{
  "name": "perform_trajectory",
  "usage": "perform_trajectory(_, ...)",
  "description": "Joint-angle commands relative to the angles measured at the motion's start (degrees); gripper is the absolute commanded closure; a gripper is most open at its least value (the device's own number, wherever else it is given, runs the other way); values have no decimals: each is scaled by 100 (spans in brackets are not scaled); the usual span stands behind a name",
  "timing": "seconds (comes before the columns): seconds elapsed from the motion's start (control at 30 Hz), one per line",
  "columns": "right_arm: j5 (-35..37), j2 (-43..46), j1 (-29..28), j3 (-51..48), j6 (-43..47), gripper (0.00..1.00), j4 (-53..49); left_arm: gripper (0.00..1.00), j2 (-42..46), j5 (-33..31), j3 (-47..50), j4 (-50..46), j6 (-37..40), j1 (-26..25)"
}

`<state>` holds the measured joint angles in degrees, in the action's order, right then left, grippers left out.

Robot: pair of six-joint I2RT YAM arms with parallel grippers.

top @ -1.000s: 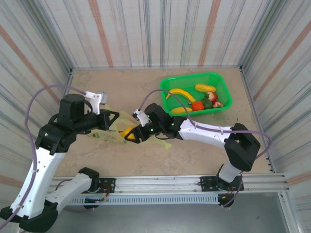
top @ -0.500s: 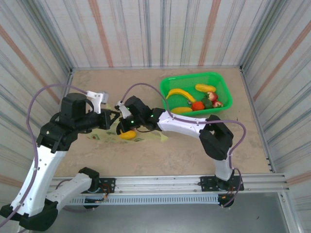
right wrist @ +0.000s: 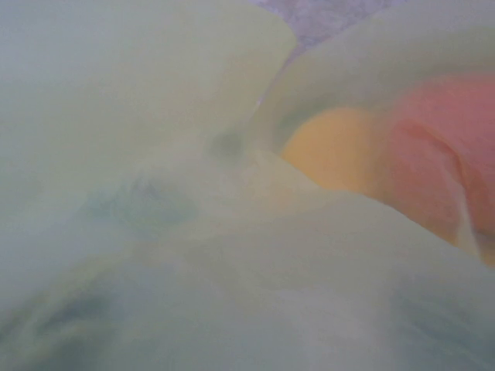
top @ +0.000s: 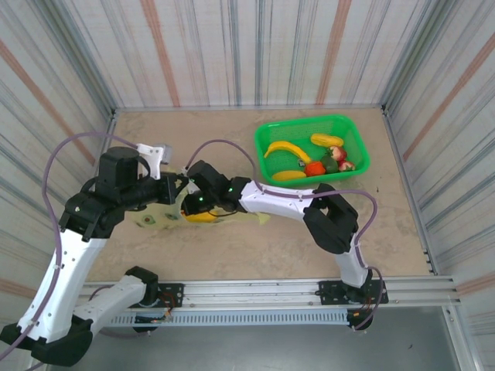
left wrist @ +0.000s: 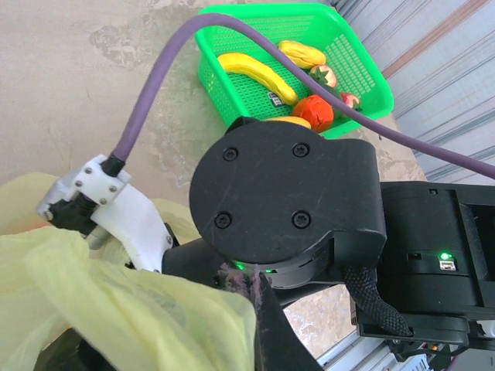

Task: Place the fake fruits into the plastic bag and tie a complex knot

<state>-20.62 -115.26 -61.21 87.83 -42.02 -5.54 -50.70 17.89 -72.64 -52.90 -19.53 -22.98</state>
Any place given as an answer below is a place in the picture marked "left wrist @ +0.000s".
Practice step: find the yellow fake banana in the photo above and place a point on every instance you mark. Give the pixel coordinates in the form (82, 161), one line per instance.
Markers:
(255, 71)

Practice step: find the small printed label sticker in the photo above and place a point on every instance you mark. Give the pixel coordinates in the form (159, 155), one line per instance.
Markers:
(275, 98)

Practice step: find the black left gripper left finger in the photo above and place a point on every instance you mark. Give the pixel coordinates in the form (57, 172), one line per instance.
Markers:
(81, 359)

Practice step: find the long lumpy yellow fake fruit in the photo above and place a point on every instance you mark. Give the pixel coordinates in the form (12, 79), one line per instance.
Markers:
(303, 54)

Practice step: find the yellow fake mango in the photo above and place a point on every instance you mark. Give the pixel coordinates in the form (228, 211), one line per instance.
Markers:
(290, 121)

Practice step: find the yellow avocado-print plastic bag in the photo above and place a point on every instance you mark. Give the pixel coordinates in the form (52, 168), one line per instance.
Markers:
(135, 309)

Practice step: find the green plastic mesh basket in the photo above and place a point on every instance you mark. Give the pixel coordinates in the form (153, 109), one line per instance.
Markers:
(309, 23)

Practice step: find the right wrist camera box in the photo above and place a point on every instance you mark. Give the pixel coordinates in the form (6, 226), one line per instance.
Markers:
(127, 216)

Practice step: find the large red fake strawberry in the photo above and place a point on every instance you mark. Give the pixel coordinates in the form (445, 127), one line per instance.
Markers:
(326, 77)

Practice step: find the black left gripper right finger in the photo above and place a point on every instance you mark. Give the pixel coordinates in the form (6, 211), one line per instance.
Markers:
(274, 340)

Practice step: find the fake orange fruit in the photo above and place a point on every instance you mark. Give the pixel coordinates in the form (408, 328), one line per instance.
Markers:
(313, 114)

